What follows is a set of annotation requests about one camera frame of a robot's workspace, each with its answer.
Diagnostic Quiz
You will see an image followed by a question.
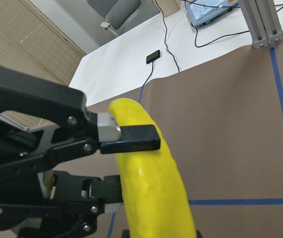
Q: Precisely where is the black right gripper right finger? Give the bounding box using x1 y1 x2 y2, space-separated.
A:
0 170 122 238

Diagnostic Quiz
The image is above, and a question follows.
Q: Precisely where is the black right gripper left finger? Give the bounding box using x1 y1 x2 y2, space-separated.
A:
0 66 161 174

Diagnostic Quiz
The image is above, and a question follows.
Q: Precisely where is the yellow banana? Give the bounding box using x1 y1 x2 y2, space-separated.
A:
108 98 198 238

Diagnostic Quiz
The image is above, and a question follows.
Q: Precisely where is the grey office chair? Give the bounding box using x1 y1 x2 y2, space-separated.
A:
87 0 141 37

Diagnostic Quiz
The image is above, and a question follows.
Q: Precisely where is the small black box device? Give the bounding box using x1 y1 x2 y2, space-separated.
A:
146 50 161 64

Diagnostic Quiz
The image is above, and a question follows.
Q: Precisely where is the blue teach pendant tablet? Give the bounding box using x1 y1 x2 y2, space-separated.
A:
184 0 240 28

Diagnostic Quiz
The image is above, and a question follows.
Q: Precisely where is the black cable on table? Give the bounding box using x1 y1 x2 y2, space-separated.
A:
141 0 181 87

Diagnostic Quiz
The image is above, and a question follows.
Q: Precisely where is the aluminium frame post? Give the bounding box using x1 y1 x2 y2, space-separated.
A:
238 0 283 49

